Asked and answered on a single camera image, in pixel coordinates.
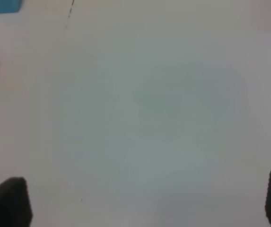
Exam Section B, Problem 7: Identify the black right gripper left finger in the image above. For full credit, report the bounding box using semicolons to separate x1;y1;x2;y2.
0;177;33;227

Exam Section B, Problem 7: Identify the template blue cube block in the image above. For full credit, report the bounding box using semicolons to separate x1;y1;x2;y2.
0;0;22;14

